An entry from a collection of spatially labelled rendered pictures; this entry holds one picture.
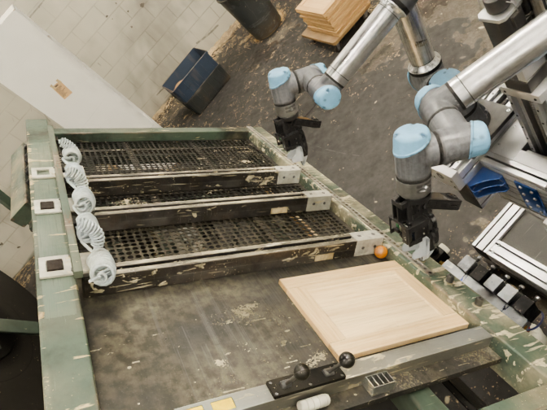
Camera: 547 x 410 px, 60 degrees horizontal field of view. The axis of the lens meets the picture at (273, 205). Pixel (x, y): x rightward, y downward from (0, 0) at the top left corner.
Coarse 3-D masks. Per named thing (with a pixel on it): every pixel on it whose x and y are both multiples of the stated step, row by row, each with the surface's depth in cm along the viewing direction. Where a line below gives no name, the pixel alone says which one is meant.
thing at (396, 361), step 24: (456, 336) 140; (480, 336) 141; (360, 360) 125; (384, 360) 126; (408, 360) 127; (432, 360) 133; (336, 384) 118; (360, 384) 122; (240, 408) 106; (264, 408) 109
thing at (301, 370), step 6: (300, 366) 104; (306, 366) 104; (294, 372) 104; (300, 372) 103; (306, 372) 103; (294, 378) 108; (300, 378) 103; (306, 378) 104; (282, 384) 112; (288, 384) 111
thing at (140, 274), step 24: (72, 216) 132; (96, 240) 134; (312, 240) 173; (336, 240) 178; (360, 240) 178; (120, 264) 144; (144, 264) 146; (168, 264) 147; (192, 264) 150; (216, 264) 154; (240, 264) 158; (264, 264) 162; (288, 264) 167; (96, 288) 138; (120, 288) 142; (144, 288) 146
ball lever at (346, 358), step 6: (342, 354) 110; (348, 354) 109; (342, 360) 109; (348, 360) 108; (354, 360) 109; (336, 366) 114; (342, 366) 109; (348, 366) 109; (324, 372) 117; (330, 372) 116
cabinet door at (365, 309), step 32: (288, 288) 153; (320, 288) 156; (352, 288) 159; (384, 288) 161; (416, 288) 164; (320, 320) 141; (352, 320) 144; (384, 320) 146; (416, 320) 148; (448, 320) 150; (352, 352) 130
